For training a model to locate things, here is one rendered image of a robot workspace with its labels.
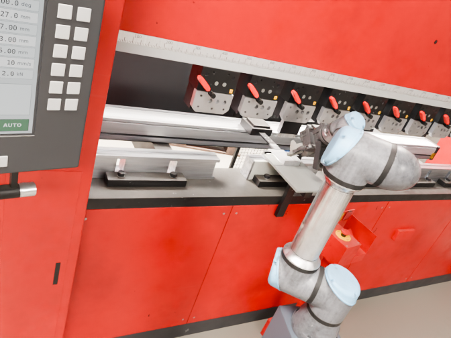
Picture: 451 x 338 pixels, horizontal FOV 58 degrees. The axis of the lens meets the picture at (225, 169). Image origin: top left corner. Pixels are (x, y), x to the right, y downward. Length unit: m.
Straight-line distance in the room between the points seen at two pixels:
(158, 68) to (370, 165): 1.21
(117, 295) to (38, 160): 1.05
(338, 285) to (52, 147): 0.83
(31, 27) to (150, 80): 1.28
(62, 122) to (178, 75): 1.26
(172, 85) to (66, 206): 0.95
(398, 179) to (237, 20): 0.72
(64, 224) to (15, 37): 0.72
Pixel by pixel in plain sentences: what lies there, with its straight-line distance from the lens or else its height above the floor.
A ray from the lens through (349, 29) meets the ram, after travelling 1.68.
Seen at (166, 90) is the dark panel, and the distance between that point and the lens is 2.01.
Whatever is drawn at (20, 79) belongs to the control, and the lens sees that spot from 0.75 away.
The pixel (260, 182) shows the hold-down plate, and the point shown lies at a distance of 1.74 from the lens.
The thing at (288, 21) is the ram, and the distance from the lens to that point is 1.50.
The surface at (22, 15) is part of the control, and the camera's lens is 0.72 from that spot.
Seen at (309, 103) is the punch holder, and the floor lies 1.26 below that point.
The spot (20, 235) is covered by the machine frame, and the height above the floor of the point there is 0.82.
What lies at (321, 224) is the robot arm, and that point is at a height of 1.16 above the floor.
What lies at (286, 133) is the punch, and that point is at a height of 1.10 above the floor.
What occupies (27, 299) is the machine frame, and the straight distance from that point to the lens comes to 1.53.
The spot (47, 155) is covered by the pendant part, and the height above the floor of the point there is 1.28.
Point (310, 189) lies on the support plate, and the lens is 1.63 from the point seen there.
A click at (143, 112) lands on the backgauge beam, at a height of 0.99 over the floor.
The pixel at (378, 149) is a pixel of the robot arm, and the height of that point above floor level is 1.40.
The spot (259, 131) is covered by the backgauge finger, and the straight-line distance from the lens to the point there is 1.93.
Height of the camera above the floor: 1.71
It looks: 28 degrees down
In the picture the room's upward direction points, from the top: 20 degrees clockwise
